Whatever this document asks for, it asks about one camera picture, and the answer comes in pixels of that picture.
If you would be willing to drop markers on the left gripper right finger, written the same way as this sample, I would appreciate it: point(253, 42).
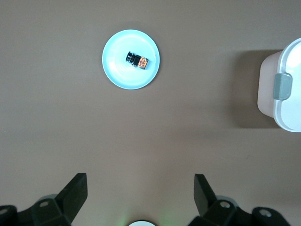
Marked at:
point(204, 197)

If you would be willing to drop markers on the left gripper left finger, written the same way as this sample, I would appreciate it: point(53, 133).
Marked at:
point(70, 200)

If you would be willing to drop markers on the orange and black switch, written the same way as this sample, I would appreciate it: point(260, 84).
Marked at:
point(137, 60)

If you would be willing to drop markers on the white lidded storage box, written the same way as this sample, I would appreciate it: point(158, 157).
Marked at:
point(289, 106)

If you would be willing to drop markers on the light blue round plate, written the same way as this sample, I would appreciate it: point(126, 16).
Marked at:
point(117, 75)

